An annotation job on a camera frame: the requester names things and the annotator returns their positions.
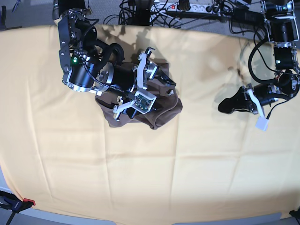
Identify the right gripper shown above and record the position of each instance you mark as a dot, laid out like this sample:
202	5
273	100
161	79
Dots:
125	77

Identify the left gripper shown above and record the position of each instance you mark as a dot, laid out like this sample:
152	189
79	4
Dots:
241	101

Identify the brown T-shirt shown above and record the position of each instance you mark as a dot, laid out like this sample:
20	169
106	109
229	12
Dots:
167	104

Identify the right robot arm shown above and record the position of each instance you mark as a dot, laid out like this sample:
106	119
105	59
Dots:
91	65

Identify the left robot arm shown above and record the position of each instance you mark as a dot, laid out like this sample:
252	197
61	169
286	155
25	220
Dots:
275	24

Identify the black power adapter box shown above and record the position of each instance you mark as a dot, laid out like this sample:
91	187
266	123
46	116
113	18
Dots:
244	16

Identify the white power strip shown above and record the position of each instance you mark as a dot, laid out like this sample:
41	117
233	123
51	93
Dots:
171	7

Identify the yellow tablecloth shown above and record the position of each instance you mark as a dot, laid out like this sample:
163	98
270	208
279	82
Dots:
57	148

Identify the black clamp right corner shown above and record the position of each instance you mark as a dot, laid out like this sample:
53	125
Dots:
295	214

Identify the black clamp with red tip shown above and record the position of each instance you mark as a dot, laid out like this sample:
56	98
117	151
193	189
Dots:
9	201

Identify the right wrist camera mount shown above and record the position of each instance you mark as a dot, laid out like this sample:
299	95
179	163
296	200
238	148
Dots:
139	98

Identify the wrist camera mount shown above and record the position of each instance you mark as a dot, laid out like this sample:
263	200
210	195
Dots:
139	98
262	122

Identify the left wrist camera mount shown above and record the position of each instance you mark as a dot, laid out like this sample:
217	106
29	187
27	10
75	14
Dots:
262	122

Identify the black table post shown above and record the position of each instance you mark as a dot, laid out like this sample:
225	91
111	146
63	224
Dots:
142	12

